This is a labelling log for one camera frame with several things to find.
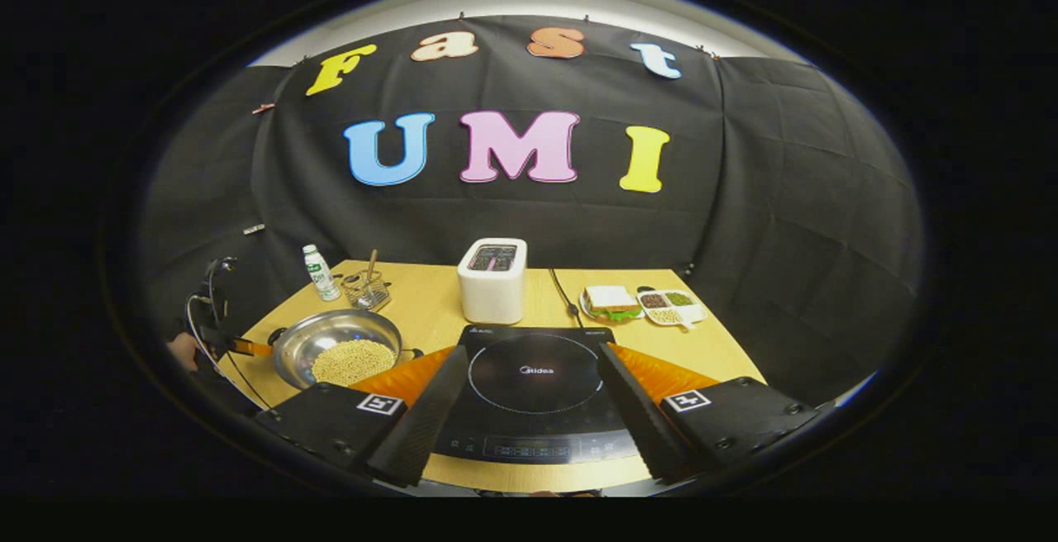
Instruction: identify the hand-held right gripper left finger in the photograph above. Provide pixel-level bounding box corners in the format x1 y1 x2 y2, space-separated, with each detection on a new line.
255 345 469 489

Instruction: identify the white bottle with green label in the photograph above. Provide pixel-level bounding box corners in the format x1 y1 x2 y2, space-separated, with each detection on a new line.
302 244 341 302

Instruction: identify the white toaster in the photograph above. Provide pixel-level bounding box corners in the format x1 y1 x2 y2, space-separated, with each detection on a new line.
457 237 528 326

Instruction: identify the black induction cooktop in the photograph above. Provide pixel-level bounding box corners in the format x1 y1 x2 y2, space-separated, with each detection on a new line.
431 325 641 466

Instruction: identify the white sandwich plate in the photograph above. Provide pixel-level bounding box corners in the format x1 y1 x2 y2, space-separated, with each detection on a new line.
579 290 646 324

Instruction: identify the white divided dish of beans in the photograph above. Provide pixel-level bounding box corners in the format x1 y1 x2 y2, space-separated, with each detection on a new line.
636 286 708 332

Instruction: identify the steel pot with black handles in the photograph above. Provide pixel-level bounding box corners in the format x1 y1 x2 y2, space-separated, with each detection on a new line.
266 308 424 390

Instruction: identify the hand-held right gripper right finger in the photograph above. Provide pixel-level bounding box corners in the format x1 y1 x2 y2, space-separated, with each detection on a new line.
597 342 821 483

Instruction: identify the black power cable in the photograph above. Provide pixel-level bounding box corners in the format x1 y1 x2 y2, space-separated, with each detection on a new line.
548 268 585 328

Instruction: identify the heap of yellow soybeans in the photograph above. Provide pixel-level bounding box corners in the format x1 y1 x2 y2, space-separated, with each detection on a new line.
312 339 398 387

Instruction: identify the black backdrop cloth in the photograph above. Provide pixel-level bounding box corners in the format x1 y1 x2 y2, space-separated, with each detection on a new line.
141 15 922 402

